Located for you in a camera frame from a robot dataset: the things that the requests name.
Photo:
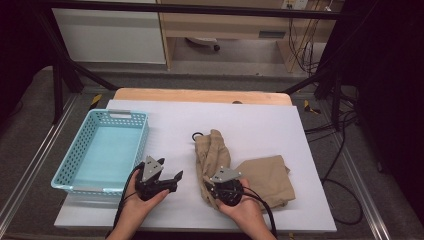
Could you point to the person's right hand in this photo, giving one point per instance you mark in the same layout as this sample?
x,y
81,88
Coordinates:
x,y
246,210

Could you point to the black metal stand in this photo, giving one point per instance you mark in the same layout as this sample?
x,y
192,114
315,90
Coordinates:
x,y
336,100
57,93

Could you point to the white table board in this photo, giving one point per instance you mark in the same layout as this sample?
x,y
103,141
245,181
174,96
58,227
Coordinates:
x,y
173,113

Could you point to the light blue perforated basket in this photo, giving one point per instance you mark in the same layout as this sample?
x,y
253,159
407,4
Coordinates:
x,y
106,150

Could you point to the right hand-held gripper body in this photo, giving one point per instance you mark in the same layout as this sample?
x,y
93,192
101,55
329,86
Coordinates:
x,y
226,191

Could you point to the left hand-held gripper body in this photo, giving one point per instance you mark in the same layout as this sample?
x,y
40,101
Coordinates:
x,y
151,186

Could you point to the black curtain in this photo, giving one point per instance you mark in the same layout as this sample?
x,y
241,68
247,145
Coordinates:
x,y
393,83
20,40

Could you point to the yellow tape piece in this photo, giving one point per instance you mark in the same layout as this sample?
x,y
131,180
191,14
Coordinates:
x,y
96,100
310,107

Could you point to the wooden desk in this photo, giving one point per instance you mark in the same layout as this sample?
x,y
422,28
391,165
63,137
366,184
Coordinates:
x,y
226,28

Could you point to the wooden table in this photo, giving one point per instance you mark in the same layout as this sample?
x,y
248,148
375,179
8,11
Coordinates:
x,y
200,95

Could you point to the white power strip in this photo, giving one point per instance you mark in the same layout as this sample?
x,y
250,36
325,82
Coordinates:
x,y
295,4

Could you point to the black metal crossbar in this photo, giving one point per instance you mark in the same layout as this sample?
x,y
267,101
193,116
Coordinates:
x,y
200,9

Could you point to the white cabinet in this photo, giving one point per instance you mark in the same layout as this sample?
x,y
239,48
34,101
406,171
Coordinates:
x,y
110,36

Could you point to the person's left hand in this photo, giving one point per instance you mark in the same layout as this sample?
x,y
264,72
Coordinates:
x,y
140,208

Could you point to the aluminium floor rail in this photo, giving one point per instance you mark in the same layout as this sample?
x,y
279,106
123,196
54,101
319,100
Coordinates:
x,y
363,196
40,156

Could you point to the office chair base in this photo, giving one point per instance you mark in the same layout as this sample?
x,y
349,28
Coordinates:
x,y
203,40

